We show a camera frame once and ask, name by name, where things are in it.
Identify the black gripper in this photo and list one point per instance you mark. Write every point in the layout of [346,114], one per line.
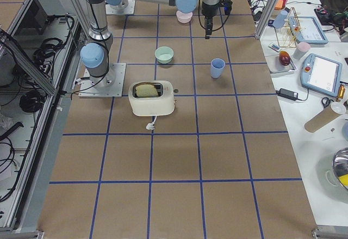
[209,12]

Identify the blue cup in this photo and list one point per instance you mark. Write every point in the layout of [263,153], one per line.
[217,67]

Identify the pink bowl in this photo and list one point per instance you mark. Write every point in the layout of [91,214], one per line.
[183,17]

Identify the green bowl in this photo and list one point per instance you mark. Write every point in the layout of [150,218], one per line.
[164,54]

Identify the small remote control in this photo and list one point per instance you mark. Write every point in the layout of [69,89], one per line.
[274,47]

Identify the red yellow mango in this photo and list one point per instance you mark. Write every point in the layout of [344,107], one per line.
[284,58]

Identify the cream white toaster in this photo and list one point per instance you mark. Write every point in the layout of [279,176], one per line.
[163,104]

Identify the toast slice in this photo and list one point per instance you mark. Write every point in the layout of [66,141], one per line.
[146,90]

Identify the rear teach pendant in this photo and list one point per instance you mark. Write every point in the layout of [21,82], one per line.
[307,29]

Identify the teach pendant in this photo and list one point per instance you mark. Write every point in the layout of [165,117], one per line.
[321,74]
[307,29]

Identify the black power adapter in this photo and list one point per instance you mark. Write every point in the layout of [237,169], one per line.
[288,94]

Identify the front teach pendant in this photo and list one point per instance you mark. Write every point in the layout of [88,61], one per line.
[321,74]

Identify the cardboard tube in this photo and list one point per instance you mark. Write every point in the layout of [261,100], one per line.
[330,113]

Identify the aluminium frame post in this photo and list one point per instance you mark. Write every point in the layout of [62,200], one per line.
[263,22]

